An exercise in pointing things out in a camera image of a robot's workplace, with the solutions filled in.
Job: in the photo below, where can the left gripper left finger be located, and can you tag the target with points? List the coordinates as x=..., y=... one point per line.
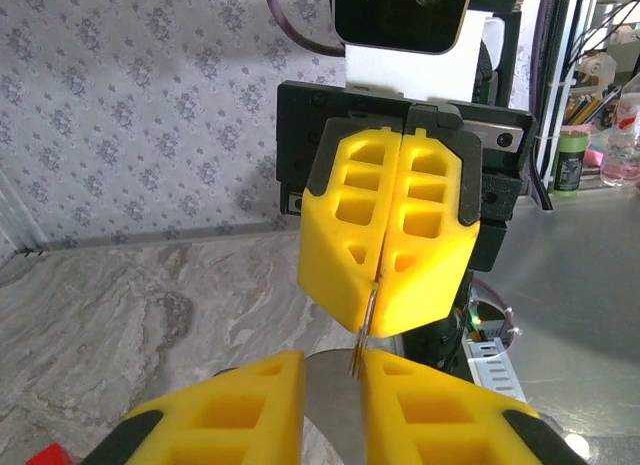
x=225, y=425

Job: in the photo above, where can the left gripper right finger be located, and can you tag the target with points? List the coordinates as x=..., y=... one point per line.
x=440, y=425

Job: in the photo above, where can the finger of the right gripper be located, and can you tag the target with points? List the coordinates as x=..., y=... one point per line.
x=430, y=285
x=330, y=265

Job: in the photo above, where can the keyring with green tag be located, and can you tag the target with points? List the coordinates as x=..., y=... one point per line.
x=357, y=355

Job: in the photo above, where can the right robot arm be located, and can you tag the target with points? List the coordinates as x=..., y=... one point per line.
x=507, y=65

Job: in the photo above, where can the smooth red toy block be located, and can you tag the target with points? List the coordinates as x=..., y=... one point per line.
x=47, y=456

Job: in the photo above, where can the green lidded jar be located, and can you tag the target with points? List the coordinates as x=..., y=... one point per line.
x=569, y=170

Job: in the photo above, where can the pink paper pad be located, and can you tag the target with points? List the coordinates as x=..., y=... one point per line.
x=595, y=157

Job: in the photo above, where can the bundle of pencils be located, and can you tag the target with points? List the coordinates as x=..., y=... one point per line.
x=585, y=110

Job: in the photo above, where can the clear plastic bottle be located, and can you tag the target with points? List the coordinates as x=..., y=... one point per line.
x=622, y=145

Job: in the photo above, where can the white plastic gadget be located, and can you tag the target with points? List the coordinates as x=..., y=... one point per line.
x=597, y=67

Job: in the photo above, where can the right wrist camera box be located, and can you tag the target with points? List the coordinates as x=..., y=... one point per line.
x=400, y=15

